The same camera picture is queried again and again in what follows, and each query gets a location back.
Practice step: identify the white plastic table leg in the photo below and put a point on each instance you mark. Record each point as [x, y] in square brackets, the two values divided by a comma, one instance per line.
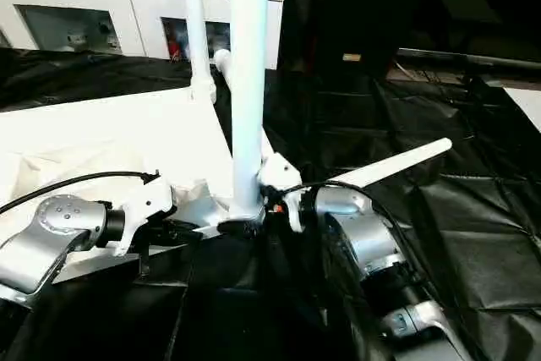
[397, 166]
[196, 14]
[249, 65]
[221, 65]

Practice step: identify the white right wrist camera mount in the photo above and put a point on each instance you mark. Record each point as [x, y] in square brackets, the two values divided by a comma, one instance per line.
[283, 177]

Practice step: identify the black work surface mat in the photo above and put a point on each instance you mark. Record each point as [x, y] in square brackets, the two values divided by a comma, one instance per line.
[456, 234]

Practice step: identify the white plastic table top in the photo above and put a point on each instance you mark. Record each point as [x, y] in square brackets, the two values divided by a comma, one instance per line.
[101, 133]

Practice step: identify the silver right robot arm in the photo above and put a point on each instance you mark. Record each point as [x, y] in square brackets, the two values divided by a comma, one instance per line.
[355, 226]

